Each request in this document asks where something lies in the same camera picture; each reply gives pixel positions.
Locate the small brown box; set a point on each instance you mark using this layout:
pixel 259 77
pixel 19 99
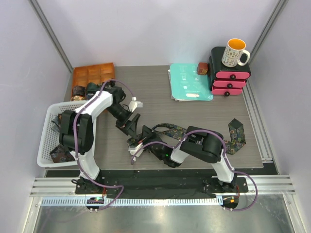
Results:
pixel 202 68

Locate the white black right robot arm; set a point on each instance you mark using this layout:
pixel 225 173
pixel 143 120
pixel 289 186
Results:
pixel 172 145

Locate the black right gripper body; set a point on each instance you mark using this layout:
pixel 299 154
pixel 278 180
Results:
pixel 148 147

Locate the floral mug orange inside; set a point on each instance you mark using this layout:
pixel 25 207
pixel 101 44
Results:
pixel 233 52

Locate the dark floral patterned tie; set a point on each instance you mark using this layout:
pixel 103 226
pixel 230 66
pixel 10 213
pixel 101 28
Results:
pixel 235 138

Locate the rolled brown tie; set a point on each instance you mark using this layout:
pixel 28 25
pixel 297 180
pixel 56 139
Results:
pixel 78 90

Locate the orange wooden compartment tray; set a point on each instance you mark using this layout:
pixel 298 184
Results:
pixel 92 74

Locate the rolled gold floral tie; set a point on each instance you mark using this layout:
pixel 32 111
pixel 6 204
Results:
pixel 77 98

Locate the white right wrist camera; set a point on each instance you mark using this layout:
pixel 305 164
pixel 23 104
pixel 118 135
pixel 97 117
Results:
pixel 134 150

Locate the black pink drawer organizer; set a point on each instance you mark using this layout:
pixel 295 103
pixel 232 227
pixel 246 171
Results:
pixel 226 81

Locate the rolled dark green tie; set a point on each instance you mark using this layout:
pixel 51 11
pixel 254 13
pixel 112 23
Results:
pixel 91 89

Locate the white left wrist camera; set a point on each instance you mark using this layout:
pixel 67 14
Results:
pixel 134 104

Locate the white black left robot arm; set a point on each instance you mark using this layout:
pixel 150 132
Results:
pixel 77 131

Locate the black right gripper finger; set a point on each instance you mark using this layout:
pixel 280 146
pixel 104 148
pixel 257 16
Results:
pixel 147 133
pixel 135 140

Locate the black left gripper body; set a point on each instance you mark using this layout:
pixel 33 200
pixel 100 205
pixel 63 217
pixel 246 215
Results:
pixel 121 114

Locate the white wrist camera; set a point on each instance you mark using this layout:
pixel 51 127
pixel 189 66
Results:
pixel 134 104
pixel 134 150

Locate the teal booklet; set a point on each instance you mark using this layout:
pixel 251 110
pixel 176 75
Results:
pixel 187 85

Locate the red patterned tie in basket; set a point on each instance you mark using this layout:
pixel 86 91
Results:
pixel 60 153

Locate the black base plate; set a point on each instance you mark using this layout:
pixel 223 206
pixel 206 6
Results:
pixel 167 180

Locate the white plastic basket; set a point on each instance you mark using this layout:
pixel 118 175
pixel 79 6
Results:
pixel 50 139

